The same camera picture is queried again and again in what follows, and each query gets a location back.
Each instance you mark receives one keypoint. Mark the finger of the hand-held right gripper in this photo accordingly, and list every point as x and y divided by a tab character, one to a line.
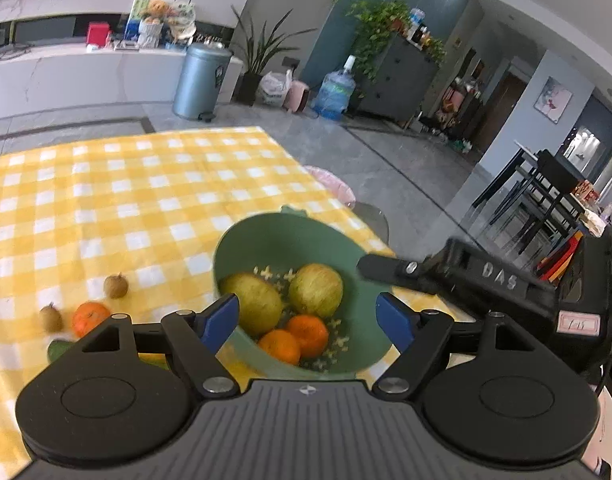
385	267

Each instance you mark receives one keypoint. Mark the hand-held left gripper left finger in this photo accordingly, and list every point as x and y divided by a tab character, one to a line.
221	320

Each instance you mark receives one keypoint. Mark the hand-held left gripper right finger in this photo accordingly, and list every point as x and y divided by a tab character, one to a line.
393	320

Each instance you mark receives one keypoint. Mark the green pear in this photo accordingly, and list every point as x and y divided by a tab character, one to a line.
256	300
316	290

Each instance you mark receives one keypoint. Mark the orange mandarin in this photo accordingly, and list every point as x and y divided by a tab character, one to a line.
308	335
281	347
88	317

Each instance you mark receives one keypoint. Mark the green colander bowl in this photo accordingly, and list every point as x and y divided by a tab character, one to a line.
266	240

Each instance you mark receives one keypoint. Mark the small brown longan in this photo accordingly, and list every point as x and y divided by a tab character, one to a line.
51	317
116	285

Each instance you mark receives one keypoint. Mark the stack of colourful stools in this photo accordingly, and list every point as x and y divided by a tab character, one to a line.
560	260

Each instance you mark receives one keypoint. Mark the round grey stool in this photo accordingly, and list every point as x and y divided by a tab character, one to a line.
373	220

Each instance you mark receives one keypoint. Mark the red patterned box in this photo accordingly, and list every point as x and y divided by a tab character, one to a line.
585	191

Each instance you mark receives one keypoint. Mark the pink ruffled cushion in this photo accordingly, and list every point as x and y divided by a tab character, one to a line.
331	185

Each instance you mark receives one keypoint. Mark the yellow checked tablecloth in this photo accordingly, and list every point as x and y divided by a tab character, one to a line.
111	200

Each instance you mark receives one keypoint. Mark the green cucumber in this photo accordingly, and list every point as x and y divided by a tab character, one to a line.
61	351

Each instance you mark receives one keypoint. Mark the cluttered dark rack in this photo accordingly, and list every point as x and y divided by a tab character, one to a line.
455	110

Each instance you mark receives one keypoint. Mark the blue water jug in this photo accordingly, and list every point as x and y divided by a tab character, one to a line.
336	92

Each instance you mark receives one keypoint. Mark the dark grey dresser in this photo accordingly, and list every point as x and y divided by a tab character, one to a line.
398	80

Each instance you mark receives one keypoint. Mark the pink heater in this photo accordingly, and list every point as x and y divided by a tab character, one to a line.
298	96

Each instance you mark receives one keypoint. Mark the white plastic bag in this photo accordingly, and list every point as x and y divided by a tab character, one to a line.
275	89

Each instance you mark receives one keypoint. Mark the long-leaf potted plant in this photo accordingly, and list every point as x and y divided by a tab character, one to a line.
251	87

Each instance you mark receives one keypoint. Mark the grey-blue trash can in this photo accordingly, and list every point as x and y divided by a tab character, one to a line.
201	80

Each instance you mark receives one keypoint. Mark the bottles on dresser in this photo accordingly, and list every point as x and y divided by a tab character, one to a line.
418	27

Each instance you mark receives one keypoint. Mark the trailing pothos plant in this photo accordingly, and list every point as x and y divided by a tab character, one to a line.
375	25

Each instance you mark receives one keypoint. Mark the white marble television console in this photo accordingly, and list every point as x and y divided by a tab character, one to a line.
86	80

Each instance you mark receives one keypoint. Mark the white wrapped ornament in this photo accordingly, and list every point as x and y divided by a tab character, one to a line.
182	22

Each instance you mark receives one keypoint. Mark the teddy bear bouquet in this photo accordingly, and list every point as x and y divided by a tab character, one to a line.
151	22

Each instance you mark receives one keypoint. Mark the flower wall picture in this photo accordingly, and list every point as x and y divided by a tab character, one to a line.
553	100

